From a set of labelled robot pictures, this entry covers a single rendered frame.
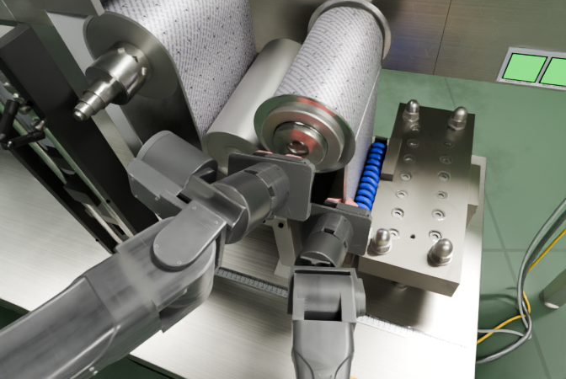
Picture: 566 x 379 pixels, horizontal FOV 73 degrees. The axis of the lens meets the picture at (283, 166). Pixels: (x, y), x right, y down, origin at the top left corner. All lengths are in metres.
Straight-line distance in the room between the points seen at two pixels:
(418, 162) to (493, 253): 1.21
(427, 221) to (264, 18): 0.51
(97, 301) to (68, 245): 0.72
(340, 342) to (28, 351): 0.26
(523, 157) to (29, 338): 2.27
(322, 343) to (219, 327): 0.40
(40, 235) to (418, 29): 0.93
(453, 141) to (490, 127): 1.62
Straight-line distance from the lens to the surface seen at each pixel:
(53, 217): 1.09
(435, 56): 0.80
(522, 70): 0.82
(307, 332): 0.42
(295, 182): 0.42
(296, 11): 0.81
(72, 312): 0.31
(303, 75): 0.53
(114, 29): 0.58
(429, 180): 0.78
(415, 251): 0.69
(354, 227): 0.58
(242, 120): 0.60
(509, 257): 1.98
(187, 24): 0.58
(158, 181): 0.36
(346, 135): 0.50
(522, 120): 2.58
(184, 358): 0.79
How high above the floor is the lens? 1.63
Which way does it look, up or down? 50 degrees down
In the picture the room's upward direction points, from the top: 9 degrees counter-clockwise
